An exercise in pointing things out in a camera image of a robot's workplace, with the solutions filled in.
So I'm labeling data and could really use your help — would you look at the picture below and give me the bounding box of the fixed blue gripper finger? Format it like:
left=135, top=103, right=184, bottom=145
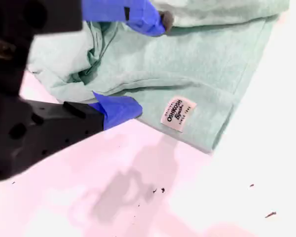
left=81, top=0, right=175, bottom=38

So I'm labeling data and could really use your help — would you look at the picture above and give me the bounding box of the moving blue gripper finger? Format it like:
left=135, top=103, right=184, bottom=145
left=0, top=90, right=143, bottom=183

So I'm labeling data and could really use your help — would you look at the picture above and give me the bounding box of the pale green T-shirt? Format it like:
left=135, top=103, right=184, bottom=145
left=27, top=0, right=291, bottom=155

